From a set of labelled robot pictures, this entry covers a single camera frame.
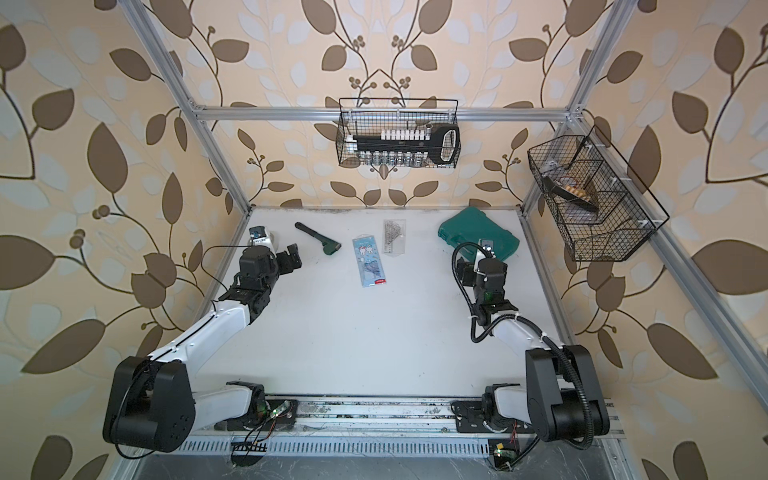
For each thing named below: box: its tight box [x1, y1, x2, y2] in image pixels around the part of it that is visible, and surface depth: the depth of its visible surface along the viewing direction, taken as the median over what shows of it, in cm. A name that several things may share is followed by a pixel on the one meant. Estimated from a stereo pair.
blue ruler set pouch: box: [352, 235, 387, 288], surface depth 107 cm
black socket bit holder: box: [346, 124, 461, 165], surface depth 86 cm
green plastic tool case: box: [438, 207, 520, 261], surface depth 113 cm
